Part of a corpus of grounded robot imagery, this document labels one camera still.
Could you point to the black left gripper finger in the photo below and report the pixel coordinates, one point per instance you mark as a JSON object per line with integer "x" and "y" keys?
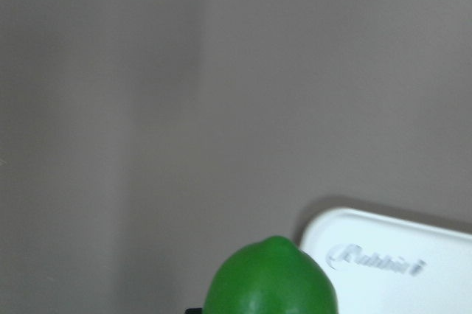
{"x": 194, "y": 311}

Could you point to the green lime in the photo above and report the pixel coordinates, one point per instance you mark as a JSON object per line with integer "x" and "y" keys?
{"x": 271, "y": 276}

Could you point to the white rabbit tray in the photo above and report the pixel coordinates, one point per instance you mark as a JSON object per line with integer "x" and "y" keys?
{"x": 382, "y": 264}

